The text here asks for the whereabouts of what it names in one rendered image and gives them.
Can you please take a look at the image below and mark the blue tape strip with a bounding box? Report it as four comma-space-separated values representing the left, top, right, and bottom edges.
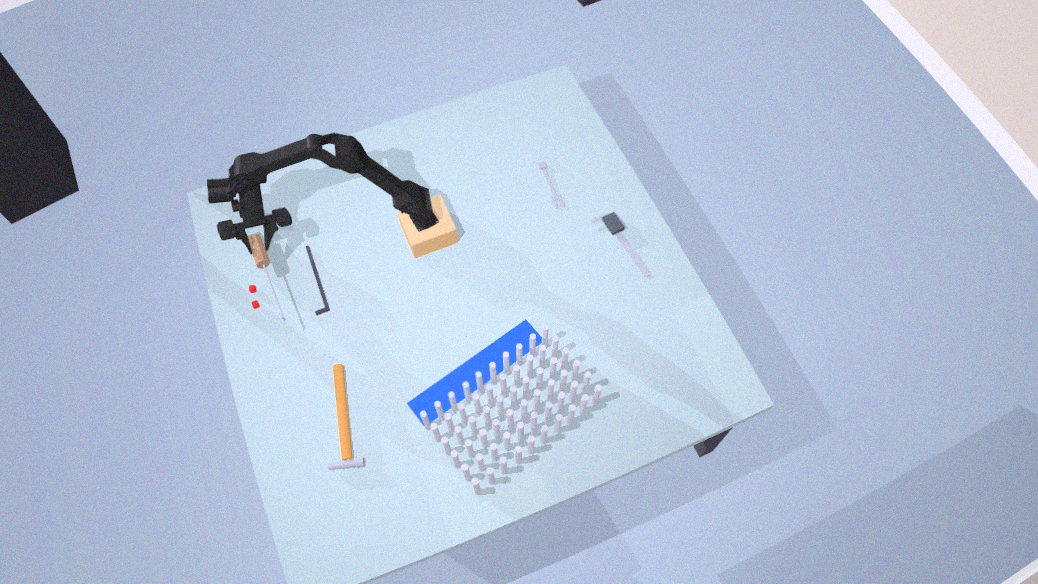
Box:
407, 319, 542, 424

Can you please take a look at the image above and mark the orange-handled hammer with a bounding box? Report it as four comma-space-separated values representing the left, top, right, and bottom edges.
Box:
327, 364, 365, 470

